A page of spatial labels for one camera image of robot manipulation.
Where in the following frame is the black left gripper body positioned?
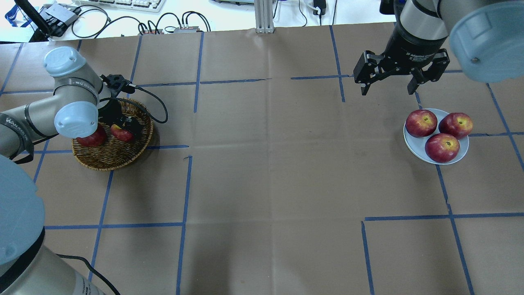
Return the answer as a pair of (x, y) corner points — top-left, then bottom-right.
(100, 98), (136, 128)

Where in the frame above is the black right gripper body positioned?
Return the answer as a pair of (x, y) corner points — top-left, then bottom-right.
(353, 25), (450, 84)

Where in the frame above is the yellow-red apple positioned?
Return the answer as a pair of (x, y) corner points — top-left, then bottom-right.
(110, 124), (135, 143)

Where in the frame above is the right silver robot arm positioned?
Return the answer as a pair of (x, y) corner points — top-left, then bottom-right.
(353, 0), (524, 95)

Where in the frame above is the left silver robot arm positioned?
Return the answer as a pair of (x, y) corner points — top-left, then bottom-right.
(0, 46), (118, 295)

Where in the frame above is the dark red apple in basket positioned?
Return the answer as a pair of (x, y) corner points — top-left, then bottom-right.
(75, 124), (107, 148)

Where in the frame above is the red apple on plate left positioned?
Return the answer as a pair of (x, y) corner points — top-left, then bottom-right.
(405, 109), (438, 138)

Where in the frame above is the red apple on plate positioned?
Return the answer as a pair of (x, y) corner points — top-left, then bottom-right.
(405, 109), (438, 138)
(438, 112), (474, 140)
(425, 133), (461, 163)

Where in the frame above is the brown wicker basket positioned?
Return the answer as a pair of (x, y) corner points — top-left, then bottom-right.
(71, 98), (154, 171)

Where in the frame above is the light blue plate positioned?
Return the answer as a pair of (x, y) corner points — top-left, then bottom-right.
(404, 108), (469, 165)

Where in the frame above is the red apple on plate right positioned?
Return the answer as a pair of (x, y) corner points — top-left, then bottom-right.
(438, 112), (474, 140)

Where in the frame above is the red apple on plate front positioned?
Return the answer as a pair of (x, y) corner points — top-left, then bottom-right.
(425, 133), (461, 163)

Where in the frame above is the grey usb hub box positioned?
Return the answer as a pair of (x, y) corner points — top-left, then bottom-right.
(44, 3), (79, 26)

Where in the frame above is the white keyboard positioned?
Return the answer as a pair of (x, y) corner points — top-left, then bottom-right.
(74, 0), (167, 13)

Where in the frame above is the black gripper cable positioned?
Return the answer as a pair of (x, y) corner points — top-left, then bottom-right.
(111, 84), (169, 124)

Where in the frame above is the aluminium frame post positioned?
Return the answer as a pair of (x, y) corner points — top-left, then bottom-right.
(254, 0), (275, 34)

